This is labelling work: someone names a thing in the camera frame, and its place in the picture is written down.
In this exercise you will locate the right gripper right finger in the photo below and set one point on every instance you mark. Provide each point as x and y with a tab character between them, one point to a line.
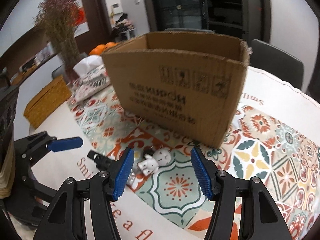
260	216

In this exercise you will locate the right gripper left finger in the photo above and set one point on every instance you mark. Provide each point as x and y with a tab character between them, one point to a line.
65	215

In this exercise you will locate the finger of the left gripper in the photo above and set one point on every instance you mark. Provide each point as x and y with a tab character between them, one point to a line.
58	145
33	147

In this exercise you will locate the woven straw box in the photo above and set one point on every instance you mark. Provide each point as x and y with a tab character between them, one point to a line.
46	101

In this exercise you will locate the floral fabric tissue cover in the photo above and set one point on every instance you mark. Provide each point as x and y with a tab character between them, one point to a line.
90	84

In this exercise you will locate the patterned table runner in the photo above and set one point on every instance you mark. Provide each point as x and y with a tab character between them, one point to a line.
257	144

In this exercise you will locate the white tissue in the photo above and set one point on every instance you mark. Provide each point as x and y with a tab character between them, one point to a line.
88	64

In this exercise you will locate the orange fruit front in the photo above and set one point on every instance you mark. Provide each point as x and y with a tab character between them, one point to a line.
97	50

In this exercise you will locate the orange fruit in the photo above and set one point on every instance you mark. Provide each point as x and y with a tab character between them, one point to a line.
110	45
97	50

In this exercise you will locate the orange fruit middle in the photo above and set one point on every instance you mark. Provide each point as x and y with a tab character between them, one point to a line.
110	45

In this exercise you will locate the white shelf rack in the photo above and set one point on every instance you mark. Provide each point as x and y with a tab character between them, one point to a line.
123	29

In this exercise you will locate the dried flower bouquet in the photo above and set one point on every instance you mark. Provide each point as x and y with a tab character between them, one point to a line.
58	19

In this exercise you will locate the brown cardboard box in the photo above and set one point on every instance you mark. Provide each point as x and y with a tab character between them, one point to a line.
190	82

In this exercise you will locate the dark dining chair right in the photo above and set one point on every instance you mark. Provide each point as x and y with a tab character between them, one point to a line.
277	62

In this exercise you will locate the glass sliding door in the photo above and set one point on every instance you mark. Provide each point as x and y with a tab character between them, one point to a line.
246	19

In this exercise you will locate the white figurine keychain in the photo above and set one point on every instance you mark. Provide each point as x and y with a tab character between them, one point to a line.
149	162

